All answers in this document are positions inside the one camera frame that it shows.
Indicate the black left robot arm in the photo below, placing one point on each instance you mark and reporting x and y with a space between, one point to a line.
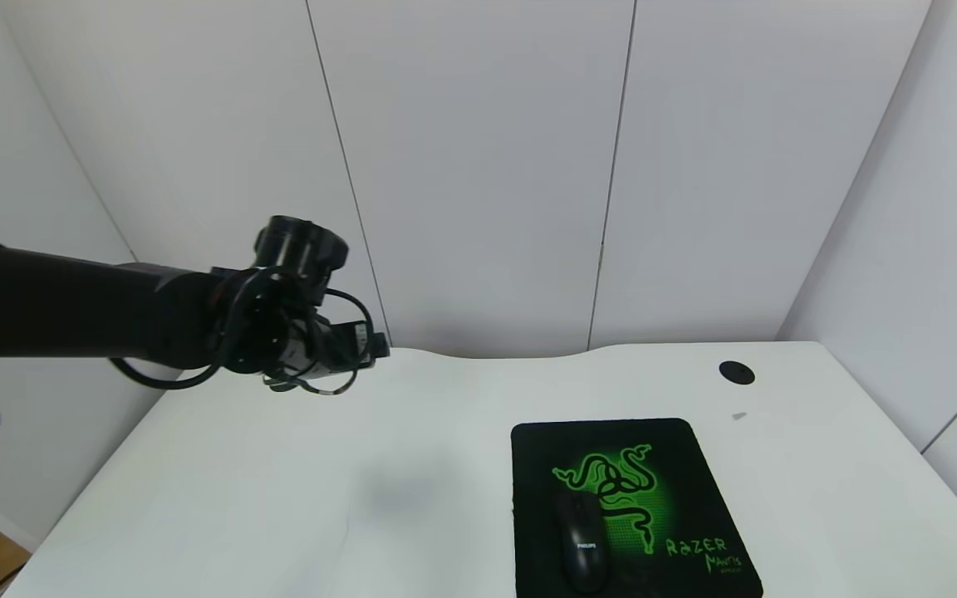
71 303

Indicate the black green Razer mouse pad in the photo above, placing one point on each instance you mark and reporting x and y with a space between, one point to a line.
694 498

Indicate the black Philips computer mouse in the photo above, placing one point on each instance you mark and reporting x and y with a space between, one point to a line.
582 544

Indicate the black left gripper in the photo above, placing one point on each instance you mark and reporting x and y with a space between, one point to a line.
360 339

